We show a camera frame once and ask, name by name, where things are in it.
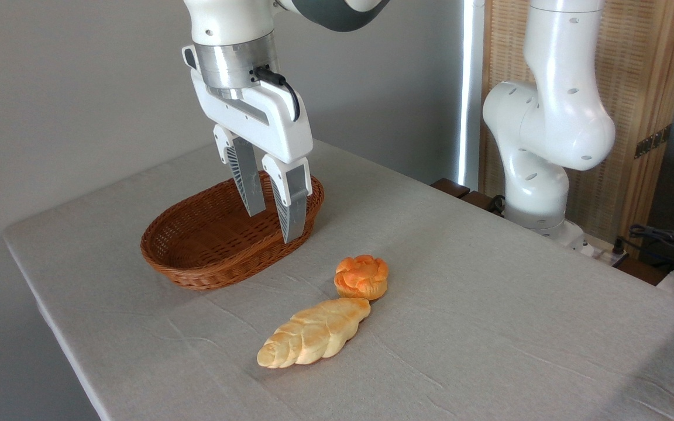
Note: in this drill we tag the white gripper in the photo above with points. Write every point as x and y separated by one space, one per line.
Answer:
267 126

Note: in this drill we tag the orange flower-shaped bun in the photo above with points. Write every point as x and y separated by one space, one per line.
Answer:
361 276

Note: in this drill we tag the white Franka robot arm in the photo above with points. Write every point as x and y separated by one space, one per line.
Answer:
553 117

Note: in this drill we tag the brown wicker basket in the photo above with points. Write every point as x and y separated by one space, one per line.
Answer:
208 245

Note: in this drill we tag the braided golden bread loaf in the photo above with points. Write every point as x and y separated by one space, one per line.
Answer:
313 333

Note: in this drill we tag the dark brown wooden block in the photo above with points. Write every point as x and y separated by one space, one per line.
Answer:
450 187
480 200

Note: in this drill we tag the grey tablecloth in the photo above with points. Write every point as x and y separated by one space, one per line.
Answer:
460 327

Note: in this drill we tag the white power strip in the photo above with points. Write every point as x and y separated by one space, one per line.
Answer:
603 252

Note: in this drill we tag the wooden bamboo folding screen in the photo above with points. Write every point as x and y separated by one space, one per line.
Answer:
635 70

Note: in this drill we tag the metal screen hinge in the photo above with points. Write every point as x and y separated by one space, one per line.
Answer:
653 141

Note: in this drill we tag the white vertical post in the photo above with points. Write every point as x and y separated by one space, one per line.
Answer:
470 88

